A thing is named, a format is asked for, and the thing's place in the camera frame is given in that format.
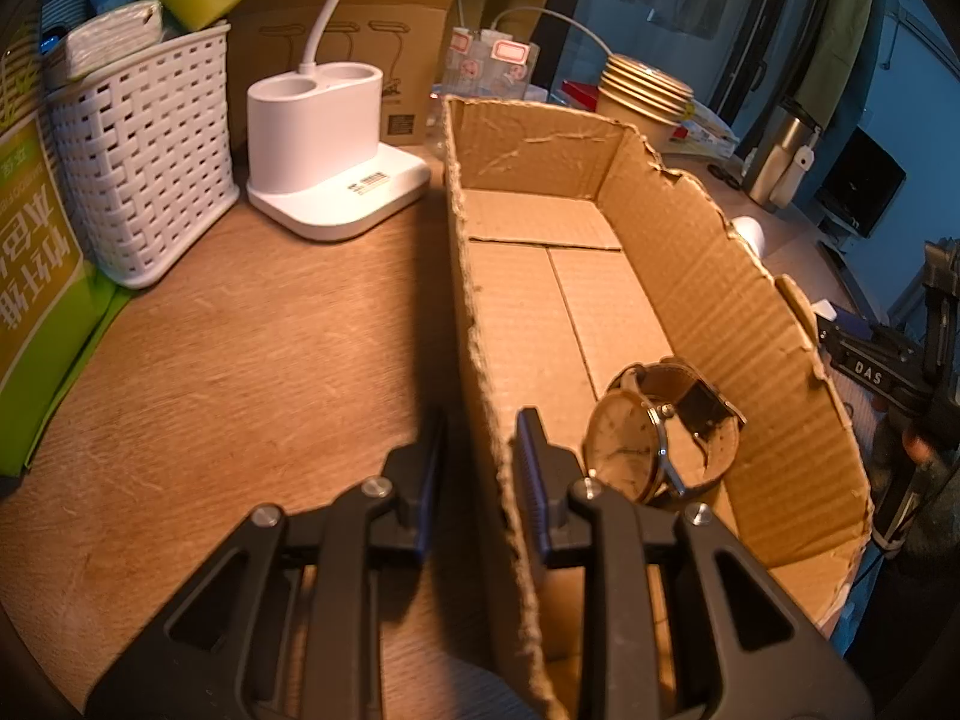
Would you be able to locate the wristwatch with leather strap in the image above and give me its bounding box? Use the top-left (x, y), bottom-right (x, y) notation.
top-left (583, 360), bottom-right (747, 505)

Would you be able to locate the white charging cable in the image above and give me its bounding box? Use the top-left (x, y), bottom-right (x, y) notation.
top-left (491, 6), bottom-right (617, 59)

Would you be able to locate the green paper cup package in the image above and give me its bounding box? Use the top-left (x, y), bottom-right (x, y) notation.
top-left (0, 30), bottom-right (136, 477)

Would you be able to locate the stack of brown paper cups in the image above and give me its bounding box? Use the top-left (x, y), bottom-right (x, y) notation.
top-left (596, 54), bottom-right (697, 147)

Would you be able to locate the white packet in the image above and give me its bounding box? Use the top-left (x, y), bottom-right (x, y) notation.
top-left (45, 0), bottom-right (164, 91)

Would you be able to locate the clear plastic container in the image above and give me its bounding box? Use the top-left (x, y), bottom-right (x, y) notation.
top-left (431, 26), bottom-right (541, 102)

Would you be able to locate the white desk lamp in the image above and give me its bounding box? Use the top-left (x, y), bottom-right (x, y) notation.
top-left (246, 0), bottom-right (432, 242)

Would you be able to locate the pile of papers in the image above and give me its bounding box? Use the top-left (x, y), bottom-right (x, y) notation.
top-left (671, 101), bottom-right (740, 158)

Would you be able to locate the brown cardboard box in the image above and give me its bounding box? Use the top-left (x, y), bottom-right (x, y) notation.
top-left (441, 94), bottom-right (875, 720)

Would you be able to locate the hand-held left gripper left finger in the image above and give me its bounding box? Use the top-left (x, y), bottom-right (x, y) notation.
top-left (82, 405), bottom-right (451, 720)

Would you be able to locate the black monitor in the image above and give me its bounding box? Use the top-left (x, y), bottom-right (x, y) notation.
top-left (816, 127), bottom-right (907, 237)

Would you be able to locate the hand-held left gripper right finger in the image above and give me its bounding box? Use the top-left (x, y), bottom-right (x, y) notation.
top-left (514, 406), bottom-right (875, 720)

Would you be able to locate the person's right hand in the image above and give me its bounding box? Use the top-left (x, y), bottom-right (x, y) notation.
top-left (870, 416), bottom-right (960, 541)

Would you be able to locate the white woven plastic basket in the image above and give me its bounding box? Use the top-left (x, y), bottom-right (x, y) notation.
top-left (45, 21), bottom-right (241, 290)

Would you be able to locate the brown lamp carton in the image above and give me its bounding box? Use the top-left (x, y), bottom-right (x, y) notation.
top-left (221, 0), bottom-right (481, 147)

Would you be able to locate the stack of white disposable bowls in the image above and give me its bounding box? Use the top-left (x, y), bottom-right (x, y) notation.
top-left (41, 0), bottom-right (95, 35)

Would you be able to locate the stainless steel thermos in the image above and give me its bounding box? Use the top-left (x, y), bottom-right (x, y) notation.
top-left (742, 97), bottom-right (818, 212)

